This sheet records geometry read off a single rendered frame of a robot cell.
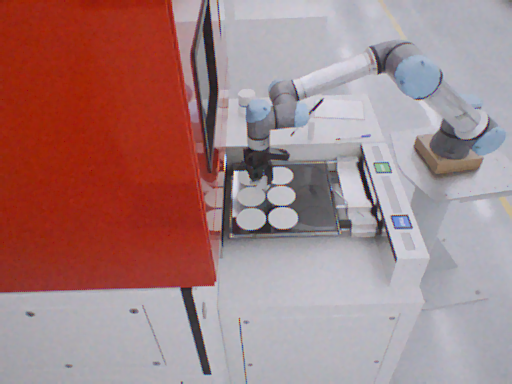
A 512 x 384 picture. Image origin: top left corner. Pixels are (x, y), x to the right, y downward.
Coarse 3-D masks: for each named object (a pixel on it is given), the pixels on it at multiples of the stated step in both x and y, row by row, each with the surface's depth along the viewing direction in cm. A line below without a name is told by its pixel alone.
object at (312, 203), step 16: (304, 176) 160; (320, 176) 160; (304, 192) 154; (320, 192) 153; (240, 208) 149; (256, 208) 148; (272, 208) 148; (304, 208) 148; (320, 208) 148; (304, 224) 142; (320, 224) 142
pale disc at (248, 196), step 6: (240, 192) 155; (246, 192) 154; (252, 192) 154; (258, 192) 154; (240, 198) 152; (246, 198) 152; (252, 198) 152; (258, 198) 152; (264, 198) 152; (246, 204) 150; (252, 204) 150
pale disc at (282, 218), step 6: (276, 210) 147; (282, 210) 147; (288, 210) 147; (270, 216) 145; (276, 216) 145; (282, 216) 145; (288, 216) 145; (294, 216) 145; (270, 222) 143; (276, 222) 143; (282, 222) 143; (288, 222) 143; (294, 222) 143; (282, 228) 141; (288, 228) 141
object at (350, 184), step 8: (336, 168) 167; (344, 168) 165; (352, 168) 165; (344, 176) 162; (352, 176) 162; (344, 184) 159; (352, 184) 159; (360, 184) 158; (344, 192) 156; (352, 192) 156; (360, 192) 155; (352, 200) 153; (352, 216) 147; (360, 216) 147; (368, 216) 147; (352, 232) 142; (360, 232) 142; (368, 232) 142
